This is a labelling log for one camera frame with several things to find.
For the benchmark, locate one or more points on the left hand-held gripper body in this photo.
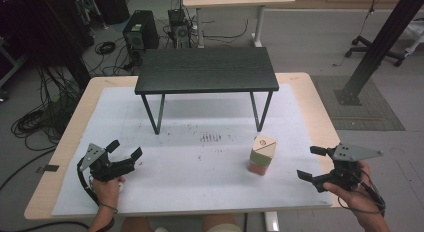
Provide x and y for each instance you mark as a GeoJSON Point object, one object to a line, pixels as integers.
{"type": "Point", "coordinates": [100, 168]}

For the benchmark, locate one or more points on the person's right knee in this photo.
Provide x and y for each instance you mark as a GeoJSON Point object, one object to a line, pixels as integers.
{"type": "Point", "coordinates": [221, 223]}

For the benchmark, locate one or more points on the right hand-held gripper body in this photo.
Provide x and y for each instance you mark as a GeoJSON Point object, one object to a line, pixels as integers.
{"type": "Point", "coordinates": [348, 173]}

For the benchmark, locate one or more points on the black tape strip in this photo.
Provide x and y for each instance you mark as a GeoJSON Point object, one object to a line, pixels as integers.
{"type": "Point", "coordinates": [48, 168]}

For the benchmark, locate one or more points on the person's knee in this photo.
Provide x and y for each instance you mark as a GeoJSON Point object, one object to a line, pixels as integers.
{"type": "Point", "coordinates": [221, 223]}
{"type": "Point", "coordinates": [136, 225]}

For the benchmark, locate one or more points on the person's left knee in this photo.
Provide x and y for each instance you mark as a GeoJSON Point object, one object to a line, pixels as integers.
{"type": "Point", "coordinates": [136, 225]}

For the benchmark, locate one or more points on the black curtain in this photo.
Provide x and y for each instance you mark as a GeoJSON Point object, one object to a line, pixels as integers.
{"type": "Point", "coordinates": [40, 28]}

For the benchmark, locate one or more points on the white office desk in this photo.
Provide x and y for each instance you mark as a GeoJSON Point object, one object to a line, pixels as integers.
{"type": "Point", "coordinates": [233, 3]}

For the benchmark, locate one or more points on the black computer tower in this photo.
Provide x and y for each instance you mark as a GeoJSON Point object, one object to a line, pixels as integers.
{"type": "Point", "coordinates": [140, 32]}

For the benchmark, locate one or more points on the black metal post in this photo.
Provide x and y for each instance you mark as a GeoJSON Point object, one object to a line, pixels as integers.
{"type": "Point", "coordinates": [383, 45]}

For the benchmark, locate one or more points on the small black shelf table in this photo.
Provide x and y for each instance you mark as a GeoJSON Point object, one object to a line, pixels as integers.
{"type": "Point", "coordinates": [206, 68]}

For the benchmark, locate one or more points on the white table mat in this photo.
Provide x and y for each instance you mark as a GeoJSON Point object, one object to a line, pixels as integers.
{"type": "Point", "coordinates": [186, 185]}

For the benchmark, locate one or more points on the grey floor mat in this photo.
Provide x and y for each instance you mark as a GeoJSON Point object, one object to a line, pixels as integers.
{"type": "Point", "coordinates": [366, 113]}

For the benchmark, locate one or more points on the person's right hand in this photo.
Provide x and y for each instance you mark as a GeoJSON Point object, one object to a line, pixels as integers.
{"type": "Point", "coordinates": [363, 202]}

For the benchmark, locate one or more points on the white table leg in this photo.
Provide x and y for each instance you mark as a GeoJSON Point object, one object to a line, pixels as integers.
{"type": "Point", "coordinates": [271, 222]}

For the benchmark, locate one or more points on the open frame computer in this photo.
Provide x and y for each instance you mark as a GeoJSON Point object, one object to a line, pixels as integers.
{"type": "Point", "coordinates": [179, 27]}

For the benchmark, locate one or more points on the person's left hand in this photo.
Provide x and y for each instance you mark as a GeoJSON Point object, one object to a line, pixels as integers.
{"type": "Point", "coordinates": [106, 193]}

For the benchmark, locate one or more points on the beige green orange carton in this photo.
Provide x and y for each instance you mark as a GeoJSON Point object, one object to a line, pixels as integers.
{"type": "Point", "coordinates": [262, 155]}

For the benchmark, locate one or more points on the black office chair base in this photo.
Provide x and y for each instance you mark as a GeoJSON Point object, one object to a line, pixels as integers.
{"type": "Point", "coordinates": [373, 50]}

